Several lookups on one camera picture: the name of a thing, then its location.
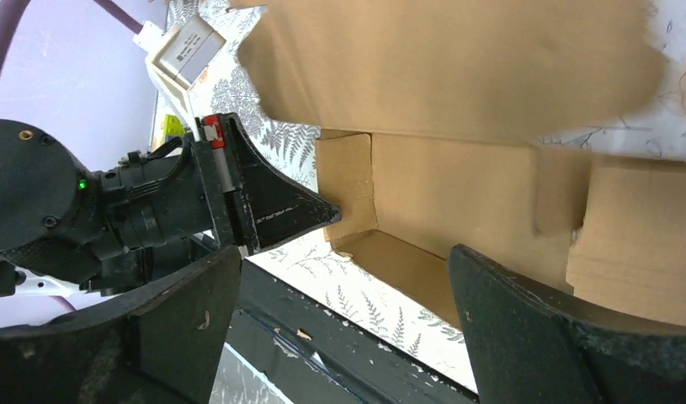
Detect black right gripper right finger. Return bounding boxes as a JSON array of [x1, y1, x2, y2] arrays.
[[447, 244, 686, 403]]

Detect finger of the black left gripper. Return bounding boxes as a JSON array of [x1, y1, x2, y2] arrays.
[[194, 113, 341, 254]]

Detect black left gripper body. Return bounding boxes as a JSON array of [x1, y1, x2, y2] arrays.
[[91, 141, 231, 296]]

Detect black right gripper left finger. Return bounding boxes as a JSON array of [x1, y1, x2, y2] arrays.
[[0, 247, 242, 403]]

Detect cardboard box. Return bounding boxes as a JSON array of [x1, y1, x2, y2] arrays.
[[236, 1, 686, 330]]

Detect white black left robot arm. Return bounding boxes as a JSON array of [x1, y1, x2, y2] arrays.
[[0, 113, 341, 297]]

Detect floral patterned tablecloth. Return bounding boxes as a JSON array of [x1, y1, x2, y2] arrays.
[[152, 0, 686, 395]]

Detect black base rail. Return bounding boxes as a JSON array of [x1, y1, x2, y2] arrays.
[[226, 261, 479, 403]]

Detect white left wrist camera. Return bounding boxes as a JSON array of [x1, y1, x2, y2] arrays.
[[133, 15, 226, 128]]

